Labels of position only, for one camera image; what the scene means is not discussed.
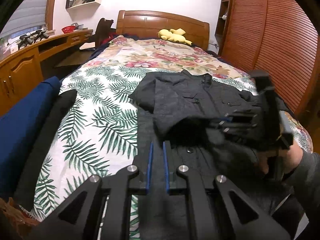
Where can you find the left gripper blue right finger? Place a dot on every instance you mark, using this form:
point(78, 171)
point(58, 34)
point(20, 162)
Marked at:
point(180, 179)

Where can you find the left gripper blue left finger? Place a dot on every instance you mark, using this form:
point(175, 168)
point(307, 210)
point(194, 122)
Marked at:
point(134, 179)

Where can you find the black zip jacket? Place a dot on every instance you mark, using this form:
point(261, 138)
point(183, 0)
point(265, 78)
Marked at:
point(186, 109)

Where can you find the right forearm grey sleeve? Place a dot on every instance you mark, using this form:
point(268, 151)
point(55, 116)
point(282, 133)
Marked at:
point(305, 182)

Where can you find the person's right hand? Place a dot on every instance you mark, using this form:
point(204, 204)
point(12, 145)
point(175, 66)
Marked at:
point(291, 158)

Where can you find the floral and leaf bedspread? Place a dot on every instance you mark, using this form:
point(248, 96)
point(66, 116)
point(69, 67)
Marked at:
point(98, 137)

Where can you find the brown louvered wardrobe door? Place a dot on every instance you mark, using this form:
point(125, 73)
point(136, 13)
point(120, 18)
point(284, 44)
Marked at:
point(278, 37)

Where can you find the folded navy blue garment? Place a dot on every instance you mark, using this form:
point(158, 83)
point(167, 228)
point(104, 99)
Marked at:
point(19, 129)

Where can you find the yellow plush toy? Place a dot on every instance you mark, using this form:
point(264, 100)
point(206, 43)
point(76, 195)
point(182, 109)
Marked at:
point(173, 35)

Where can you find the dark wooden chair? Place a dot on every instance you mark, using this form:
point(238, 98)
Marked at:
point(102, 31)

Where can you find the wooden bed headboard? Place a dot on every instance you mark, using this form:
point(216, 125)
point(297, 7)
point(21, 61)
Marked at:
point(146, 24)

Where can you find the wooden curved desk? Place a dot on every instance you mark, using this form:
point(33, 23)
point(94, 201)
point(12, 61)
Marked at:
point(23, 70)

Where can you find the red basket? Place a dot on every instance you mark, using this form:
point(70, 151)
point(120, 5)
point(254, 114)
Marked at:
point(68, 29)

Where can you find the black gripper stand right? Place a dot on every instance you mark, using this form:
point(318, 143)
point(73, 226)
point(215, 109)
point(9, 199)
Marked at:
point(39, 35)

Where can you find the black gripper stand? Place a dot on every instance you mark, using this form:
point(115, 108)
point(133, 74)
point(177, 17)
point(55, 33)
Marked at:
point(24, 41)
point(39, 35)

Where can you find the black gripper stand left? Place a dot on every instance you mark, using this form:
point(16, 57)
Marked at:
point(24, 41)

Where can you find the grey window blind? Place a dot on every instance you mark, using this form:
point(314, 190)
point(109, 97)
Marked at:
point(29, 14)

